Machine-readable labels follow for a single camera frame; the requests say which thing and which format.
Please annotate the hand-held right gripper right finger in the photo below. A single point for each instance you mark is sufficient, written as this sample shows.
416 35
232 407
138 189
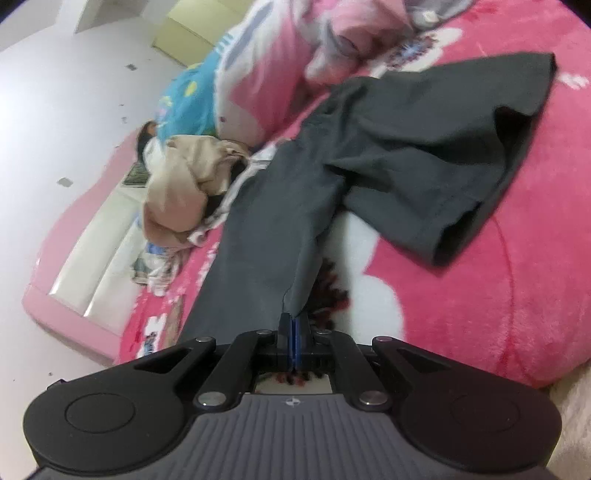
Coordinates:
300 334

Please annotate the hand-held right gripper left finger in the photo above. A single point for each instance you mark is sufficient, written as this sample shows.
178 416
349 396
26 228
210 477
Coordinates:
285 334

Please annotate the dark grey pants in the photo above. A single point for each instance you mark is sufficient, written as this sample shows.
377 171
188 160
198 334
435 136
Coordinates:
392 138

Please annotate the blue white patterned cloth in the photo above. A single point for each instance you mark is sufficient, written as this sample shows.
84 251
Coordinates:
154 272

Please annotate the beige garment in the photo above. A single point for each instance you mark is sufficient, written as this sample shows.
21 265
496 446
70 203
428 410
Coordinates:
180 194

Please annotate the pink floral blanket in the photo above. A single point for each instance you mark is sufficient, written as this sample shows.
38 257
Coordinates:
485 277

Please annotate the pink white headboard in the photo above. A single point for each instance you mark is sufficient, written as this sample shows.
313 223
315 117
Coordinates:
92 258

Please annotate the dark patterned pillow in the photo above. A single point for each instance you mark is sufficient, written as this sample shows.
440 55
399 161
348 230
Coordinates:
136 175

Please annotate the blue patterned quilt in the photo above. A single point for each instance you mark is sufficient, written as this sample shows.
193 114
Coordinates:
189 101

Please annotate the pink white quilt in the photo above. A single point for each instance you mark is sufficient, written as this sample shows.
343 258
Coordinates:
268 83

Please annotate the cream fleece jacket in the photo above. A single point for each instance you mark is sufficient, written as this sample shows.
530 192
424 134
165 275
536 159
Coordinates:
575 429

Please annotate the yellow-green wardrobe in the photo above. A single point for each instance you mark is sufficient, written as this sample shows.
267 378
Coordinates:
198 32

